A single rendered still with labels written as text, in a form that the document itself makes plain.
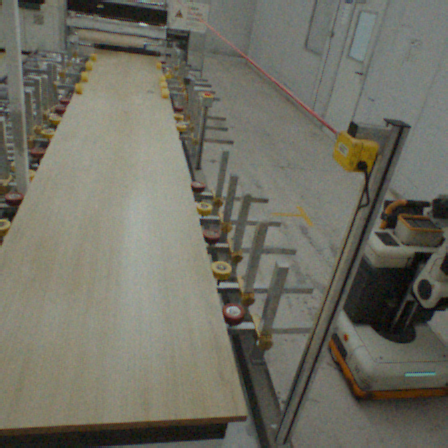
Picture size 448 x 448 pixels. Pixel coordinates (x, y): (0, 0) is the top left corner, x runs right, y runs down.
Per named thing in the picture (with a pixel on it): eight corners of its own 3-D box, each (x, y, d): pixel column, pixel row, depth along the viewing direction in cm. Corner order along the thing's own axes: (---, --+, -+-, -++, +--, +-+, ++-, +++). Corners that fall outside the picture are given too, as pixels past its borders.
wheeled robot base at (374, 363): (312, 317, 285) (322, 288, 273) (395, 317, 299) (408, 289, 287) (354, 404, 228) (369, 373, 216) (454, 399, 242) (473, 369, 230)
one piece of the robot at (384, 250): (328, 310, 273) (370, 193, 232) (402, 310, 285) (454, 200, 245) (349, 349, 245) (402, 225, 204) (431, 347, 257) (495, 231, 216)
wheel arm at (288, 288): (309, 290, 185) (311, 283, 183) (312, 295, 183) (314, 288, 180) (211, 289, 176) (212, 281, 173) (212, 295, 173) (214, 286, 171)
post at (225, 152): (215, 226, 245) (228, 147, 221) (216, 229, 242) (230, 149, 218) (209, 226, 244) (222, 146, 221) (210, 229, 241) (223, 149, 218)
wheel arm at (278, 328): (332, 328, 163) (336, 320, 161) (336, 335, 161) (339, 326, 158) (222, 330, 154) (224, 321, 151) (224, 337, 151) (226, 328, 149)
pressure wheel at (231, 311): (242, 341, 150) (248, 317, 145) (220, 342, 148) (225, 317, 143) (236, 325, 157) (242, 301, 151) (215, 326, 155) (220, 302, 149)
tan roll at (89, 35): (183, 52, 561) (184, 42, 555) (184, 54, 551) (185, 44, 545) (69, 37, 529) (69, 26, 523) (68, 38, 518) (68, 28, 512)
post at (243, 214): (231, 281, 203) (250, 190, 179) (233, 285, 200) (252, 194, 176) (224, 281, 202) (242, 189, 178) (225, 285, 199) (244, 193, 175)
